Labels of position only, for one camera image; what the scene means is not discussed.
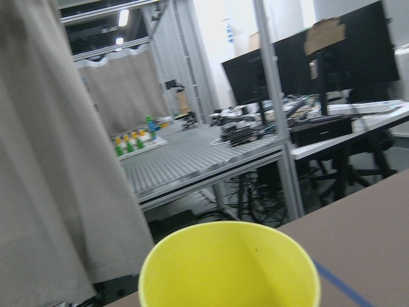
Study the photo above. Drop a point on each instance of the yellow plastic cup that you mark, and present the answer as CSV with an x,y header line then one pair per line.
x,y
229,263

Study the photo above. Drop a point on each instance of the aluminium slatted table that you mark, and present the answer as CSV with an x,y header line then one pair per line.
x,y
193,160

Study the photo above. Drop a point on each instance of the green blue toy figure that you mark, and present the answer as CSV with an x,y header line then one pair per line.
x,y
152,127

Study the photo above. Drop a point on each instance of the black box on desk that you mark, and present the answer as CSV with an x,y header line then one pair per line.
x,y
318,130

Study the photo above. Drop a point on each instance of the beige back curtain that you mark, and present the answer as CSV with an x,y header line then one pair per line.
x,y
125,87

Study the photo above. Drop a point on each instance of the beige curtain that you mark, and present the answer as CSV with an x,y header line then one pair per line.
x,y
69,218
125,87

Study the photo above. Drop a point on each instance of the blue tape line crosswise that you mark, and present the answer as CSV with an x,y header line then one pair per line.
x,y
343,287

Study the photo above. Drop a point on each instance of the black monitor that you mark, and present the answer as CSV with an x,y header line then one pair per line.
x,y
363,57

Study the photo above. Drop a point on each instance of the aluminium frame post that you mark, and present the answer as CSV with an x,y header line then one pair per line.
x,y
286,163

